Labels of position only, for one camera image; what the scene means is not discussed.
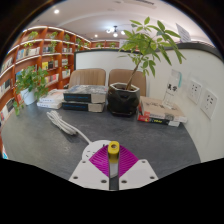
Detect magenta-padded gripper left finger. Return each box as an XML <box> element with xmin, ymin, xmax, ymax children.
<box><xmin>68</xmin><ymin>145</ymin><xmax>115</xmax><ymax>191</ymax></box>

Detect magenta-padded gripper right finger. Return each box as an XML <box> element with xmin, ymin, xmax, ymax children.
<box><xmin>113</xmin><ymin>145</ymin><xmax>159</xmax><ymax>191</ymax></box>

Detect yellow charger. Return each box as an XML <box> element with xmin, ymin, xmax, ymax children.
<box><xmin>107</xmin><ymin>140</ymin><xmax>121</xmax><ymax>179</ymax></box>

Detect round white power strip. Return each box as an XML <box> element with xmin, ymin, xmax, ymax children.
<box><xmin>81</xmin><ymin>139</ymin><xmax>113</xmax><ymax>164</ymax></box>

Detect red and black book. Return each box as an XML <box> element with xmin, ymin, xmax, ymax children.
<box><xmin>137</xmin><ymin>112</ymin><xmax>181</xmax><ymax>128</ymax></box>

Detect tall plant in black pot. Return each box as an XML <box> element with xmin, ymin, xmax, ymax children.
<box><xmin>106</xmin><ymin>16</ymin><xmax>187</xmax><ymax>118</ymax></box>

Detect thin white book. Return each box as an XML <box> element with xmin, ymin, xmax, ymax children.
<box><xmin>36</xmin><ymin>100</ymin><xmax>64</xmax><ymax>110</ymax></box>

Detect leafy plant in white pot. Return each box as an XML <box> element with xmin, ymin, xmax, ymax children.
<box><xmin>12</xmin><ymin>65</ymin><xmax>50</xmax><ymax>116</ymax></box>

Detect orange bookshelf unit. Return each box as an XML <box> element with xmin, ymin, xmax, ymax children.
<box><xmin>0</xmin><ymin>25</ymin><xmax>122</xmax><ymax>160</ymax></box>

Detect ceiling lamp cluster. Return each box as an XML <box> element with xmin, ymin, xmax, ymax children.
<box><xmin>105</xmin><ymin>25</ymin><xmax>126</xmax><ymax>39</ymax></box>

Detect white hanging banner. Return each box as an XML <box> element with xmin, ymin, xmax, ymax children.
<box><xmin>175</xmin><ymin>23</ymin><xmax>192</xmax><ymax>44</ymax></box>

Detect recessed ceiling lights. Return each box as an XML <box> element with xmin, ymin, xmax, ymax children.
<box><xmin>53</xmin><ymin>8</ymin><xmax>101</xmax><ymax>39</ymax></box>

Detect ceiling air vent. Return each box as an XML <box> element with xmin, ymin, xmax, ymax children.
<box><xmin>114</xmin><ymin>0</ymin><xmax>158</xmax><ymax>9</ymax></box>

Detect white power cable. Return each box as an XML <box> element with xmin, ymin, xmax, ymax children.
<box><xmin>45</xmin><ymin>109</ymin><xmax>93</xmax><ymax>145</ymax></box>

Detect clear bottle with teal strap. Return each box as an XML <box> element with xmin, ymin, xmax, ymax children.
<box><xmin>162</xmin><ymin>68</ymin><xmax>184</xmax><ymax>110</ymax></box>

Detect white wall socket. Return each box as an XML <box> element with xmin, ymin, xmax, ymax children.
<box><xmin>200</xmin><ymin>87</ymin><xmax>219</xmax><ymax>120</ymax></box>
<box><xmin>186</xmin><ymin>79</ymin><xmax>203</xmax><ymax>105</ymax></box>

